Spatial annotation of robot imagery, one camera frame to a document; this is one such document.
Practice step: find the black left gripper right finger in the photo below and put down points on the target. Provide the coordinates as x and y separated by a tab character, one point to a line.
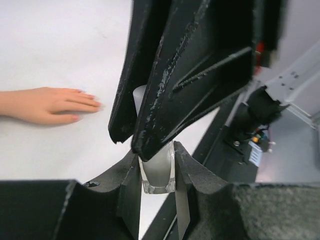
210	208

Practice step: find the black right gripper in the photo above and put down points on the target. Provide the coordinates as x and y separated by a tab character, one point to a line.
269	18

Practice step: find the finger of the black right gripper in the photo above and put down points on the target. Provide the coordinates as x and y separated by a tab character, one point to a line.
148	21
204	56

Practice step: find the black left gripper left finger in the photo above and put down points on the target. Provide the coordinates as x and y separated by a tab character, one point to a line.
105	208

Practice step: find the clear nail polish bottle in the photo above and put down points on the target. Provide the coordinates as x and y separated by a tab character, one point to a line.
158	174

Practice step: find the white nail polish cap brush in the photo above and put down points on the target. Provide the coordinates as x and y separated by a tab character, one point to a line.
138	95

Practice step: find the mannequin hand with pink nails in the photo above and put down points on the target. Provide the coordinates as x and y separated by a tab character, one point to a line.
47	105

